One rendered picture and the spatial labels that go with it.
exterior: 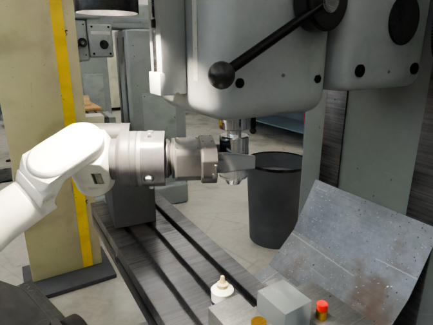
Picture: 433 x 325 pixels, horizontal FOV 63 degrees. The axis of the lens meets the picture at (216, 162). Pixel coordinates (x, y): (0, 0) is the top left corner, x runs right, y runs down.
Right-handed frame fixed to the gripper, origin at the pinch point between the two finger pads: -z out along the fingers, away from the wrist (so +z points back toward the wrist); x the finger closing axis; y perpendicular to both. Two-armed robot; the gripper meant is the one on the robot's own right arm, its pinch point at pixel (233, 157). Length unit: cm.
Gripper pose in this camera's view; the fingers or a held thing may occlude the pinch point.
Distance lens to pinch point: 58.0
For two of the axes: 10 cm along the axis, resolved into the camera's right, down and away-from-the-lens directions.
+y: -0.1, 9.5, 3.0
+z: -10.0, 0.2, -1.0
